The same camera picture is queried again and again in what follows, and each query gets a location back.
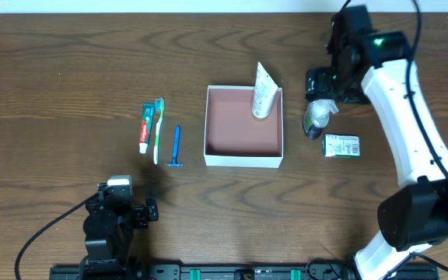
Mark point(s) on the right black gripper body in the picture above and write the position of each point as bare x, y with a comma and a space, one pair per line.
319, 89

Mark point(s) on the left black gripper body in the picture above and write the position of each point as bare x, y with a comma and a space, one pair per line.
140, 214

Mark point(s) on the clear pump bottle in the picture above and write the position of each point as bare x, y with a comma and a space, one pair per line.
316, 117

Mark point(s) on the white lotion tube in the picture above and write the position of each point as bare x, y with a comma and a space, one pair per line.
265, 90

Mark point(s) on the green white soap box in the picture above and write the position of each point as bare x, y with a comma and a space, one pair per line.
341, 146

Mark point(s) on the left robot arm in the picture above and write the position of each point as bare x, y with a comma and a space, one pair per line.
109, 231

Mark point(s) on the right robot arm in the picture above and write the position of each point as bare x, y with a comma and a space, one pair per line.
378, 68

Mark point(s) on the blue disposable razor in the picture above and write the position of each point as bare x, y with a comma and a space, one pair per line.
176, 143

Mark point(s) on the white open cardboard box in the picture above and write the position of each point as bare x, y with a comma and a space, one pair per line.
233, 137

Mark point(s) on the Colgate toothpaste tube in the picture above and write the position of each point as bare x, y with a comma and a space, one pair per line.
147, 120

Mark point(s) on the green white toothbrush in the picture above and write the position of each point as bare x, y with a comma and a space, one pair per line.
160, 107

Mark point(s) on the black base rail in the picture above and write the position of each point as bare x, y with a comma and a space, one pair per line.
177, 272

